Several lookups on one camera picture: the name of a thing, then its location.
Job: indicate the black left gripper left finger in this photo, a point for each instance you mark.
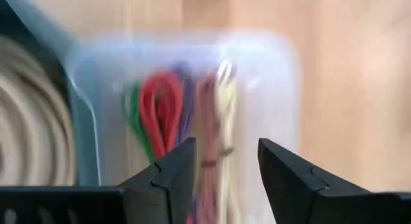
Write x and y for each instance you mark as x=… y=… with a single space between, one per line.
x=173 y=185

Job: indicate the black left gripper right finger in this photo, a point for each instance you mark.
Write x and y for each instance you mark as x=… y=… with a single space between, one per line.
x=295 y=192

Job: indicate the clear plastic container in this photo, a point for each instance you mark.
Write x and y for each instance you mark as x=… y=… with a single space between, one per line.
x=266 y=99

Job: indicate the teal plastic bin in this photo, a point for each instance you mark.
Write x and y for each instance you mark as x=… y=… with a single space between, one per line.
x=83 y=137

